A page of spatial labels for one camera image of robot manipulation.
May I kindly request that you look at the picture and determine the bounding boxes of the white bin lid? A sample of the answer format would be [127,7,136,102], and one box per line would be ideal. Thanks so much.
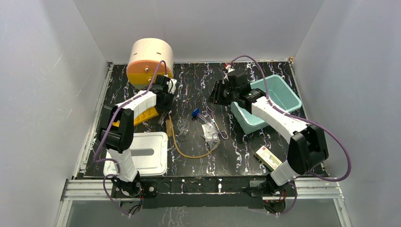
[106,132,168,177]

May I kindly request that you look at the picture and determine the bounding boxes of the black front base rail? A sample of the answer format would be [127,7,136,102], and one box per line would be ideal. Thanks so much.
[111,175,298,210]

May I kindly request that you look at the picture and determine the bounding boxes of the white red box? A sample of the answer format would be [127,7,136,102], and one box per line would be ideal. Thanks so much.
[255,146,282,171]

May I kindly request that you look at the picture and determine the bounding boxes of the tan rubber tube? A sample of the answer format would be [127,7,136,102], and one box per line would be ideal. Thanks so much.
[169,114,220,159]

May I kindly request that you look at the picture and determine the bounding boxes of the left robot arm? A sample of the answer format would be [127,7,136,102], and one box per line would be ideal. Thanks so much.
[94,75,177,197]

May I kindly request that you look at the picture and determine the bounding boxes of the yellow test tube rack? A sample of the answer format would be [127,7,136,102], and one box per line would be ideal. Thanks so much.
[110,105,158,129]

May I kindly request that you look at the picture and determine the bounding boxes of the teal plastic bin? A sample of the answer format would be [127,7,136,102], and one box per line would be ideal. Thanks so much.
[231,74,303,135]

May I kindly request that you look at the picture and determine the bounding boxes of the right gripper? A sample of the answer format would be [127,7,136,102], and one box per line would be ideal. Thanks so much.
[205,80,238,106]

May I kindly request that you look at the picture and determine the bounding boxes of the brown test tube brush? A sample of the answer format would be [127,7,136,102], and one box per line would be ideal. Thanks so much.
[166,120,173,137]

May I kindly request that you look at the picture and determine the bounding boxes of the cream orange cylindrical container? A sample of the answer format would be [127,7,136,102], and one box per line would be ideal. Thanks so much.
[126,38,174,90]

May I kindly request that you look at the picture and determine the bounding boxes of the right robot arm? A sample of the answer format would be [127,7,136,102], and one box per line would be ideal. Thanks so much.
[207,70,329,196]

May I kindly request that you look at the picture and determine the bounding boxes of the glass test tube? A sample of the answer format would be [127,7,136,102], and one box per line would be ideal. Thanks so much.
[158,111,171,125]

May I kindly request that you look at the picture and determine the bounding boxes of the white paper packet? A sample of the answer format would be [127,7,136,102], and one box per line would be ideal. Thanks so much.
[201,123,218,138]

